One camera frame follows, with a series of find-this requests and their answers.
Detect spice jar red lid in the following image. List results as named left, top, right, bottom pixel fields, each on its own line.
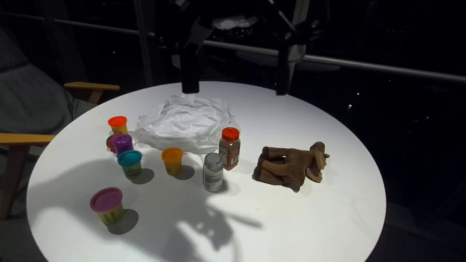
left=217, top=126, right=241, bottom=171

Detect yellow tub orange lid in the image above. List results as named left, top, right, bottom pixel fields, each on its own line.
left=160, top=146, right=185, bottom=175

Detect white lidded supplement jar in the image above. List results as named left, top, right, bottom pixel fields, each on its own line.
left=201, top=151, right=225, bottom=193

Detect yellow tub teal lid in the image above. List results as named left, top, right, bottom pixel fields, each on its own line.
left=116, top=148, right=144, bottom=177

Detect yellow tub pink lid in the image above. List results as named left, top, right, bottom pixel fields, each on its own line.
left=88, top=186, right=125, bottom=226

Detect brown plush toy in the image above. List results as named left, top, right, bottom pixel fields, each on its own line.
left=252, top=139, right=332, bottom=193

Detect white plastic bag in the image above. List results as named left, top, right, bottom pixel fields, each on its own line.
left=134, top=92, right=241, bottom=154

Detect yellow tub red lid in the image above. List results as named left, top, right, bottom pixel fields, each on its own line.
left=106, top=114, right=129, bottom=136

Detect purple tub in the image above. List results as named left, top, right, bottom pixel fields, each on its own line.
left=107, top=133, right=134, bottom=155

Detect grey metal railing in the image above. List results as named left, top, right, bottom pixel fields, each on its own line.
left=0, top=11, right=466, bottom=84

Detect grey chair wooden armrests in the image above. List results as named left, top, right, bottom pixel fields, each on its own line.
left=0, top=27, right=122, bottom=219

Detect dark window post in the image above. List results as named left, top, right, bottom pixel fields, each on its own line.
left=134, top=0, right=157, bottom=87

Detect grey window post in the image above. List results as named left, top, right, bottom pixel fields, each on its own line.
left=289, top=0, right=313, bottom=49

